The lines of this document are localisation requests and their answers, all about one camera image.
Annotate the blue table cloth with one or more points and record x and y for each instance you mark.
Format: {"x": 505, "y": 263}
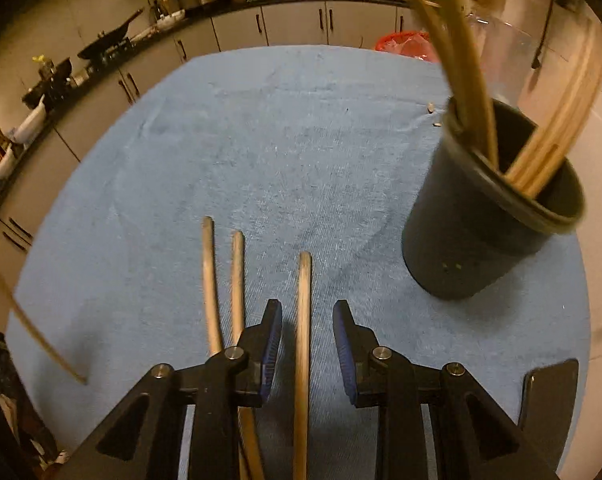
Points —
{"x": 303, "y": 149}

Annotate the wooden chopstick five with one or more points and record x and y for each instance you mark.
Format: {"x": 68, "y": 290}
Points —
{"x": 252, "y": 459}

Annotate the wooden chopstick seven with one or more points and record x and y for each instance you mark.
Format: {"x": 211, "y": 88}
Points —
{"x": 36, "y": 334}

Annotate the black phone on table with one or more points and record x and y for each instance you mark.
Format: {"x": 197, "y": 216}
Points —
{"x": 547, "y": 407}

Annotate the wooden chopstick six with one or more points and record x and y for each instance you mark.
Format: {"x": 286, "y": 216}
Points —
{"x": 302, "y": 368}

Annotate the wooden chopstick eight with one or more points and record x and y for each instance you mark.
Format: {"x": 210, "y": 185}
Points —
{"x": 475, "y": 107}

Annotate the wooden chopstick two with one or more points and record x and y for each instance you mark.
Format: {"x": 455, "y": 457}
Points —
{"x": 440, "y": 40}

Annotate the red plastic basket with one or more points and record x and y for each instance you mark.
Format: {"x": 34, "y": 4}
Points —
{"x": 411, "y": 44}

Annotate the clear glass pitcher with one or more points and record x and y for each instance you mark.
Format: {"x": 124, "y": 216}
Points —
{"x": 506, "y": 49}

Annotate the wooden chopstick four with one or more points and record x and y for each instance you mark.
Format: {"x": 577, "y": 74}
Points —
{"x": 209, "y": 288}

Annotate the black wok pan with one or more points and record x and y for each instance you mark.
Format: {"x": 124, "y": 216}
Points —
{"x": 108, "y": 39}

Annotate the black chopstick holder cup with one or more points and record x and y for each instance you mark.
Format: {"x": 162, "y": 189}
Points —
{"x": 468, "y": 226}

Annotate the wooden chopstick three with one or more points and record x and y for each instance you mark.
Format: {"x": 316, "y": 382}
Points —
{"x": 547, "y": 130}

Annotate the lower kitchen cabinets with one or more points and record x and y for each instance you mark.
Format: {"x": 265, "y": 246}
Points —
{"x": 35, "y": 173}

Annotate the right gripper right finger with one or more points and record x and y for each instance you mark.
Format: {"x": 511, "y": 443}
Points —
{"x": 420, "y": 407}

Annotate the white bowl on counter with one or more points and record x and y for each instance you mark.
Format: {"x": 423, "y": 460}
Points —
{"x": 31, "y": 126}

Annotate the wooden chopstick one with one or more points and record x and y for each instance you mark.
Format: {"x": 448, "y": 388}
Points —
{"x": 546, "y": 150}

